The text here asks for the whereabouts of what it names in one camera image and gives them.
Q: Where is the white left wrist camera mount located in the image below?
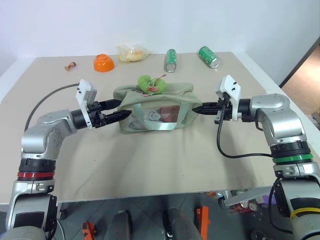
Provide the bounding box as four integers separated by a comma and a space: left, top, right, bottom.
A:
75, 79, 100, 130

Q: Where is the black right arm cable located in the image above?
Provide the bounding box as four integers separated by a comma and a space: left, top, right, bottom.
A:
215, 119, 275, 159

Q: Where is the green drink can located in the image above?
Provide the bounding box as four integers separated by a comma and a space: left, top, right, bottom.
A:
163, 48, 178, 74
198, 45, 221, 69

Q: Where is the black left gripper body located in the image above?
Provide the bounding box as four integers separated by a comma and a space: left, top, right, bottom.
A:
88, 101, 107, 129

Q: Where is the green fabric pouch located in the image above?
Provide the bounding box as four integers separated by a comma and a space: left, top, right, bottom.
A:
112, 81, 203, 135

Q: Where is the clear bag with yellow food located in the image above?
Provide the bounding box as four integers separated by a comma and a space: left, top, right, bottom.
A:
115, 43, 154, 63

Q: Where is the orange metal bracket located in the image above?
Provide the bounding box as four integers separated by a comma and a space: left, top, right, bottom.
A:
195, 205, 210, 240
81, 220, 97, 240

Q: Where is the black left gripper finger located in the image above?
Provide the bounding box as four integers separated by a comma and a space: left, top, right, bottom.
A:
100, 99, 123, 111
103, 110, 132, 126

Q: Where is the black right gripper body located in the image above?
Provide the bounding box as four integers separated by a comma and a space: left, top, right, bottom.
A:
214, 92, 233, 126

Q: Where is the dark rounded shape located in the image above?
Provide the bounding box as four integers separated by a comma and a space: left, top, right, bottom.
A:
104, 209, 134, 240
162, 206, 201, 240

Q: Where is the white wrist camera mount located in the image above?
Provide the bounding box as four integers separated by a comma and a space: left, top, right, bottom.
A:
215, 74, 243, 123
75, 79, 100, 130

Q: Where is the grey metal bar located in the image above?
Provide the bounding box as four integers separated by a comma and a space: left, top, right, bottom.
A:
221, 186, 274, 208

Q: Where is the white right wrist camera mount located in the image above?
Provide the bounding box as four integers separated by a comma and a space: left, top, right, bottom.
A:
215, 74, 243, 123

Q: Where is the orange plastic bowl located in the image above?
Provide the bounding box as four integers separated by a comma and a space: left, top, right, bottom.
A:
93, 53, 116, 74

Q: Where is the grey left arm cable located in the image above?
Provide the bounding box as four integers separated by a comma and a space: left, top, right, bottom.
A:
24, 84, 80, 131

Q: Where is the green plush keychain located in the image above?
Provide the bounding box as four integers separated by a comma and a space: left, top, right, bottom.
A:
137, 74, 168, 97

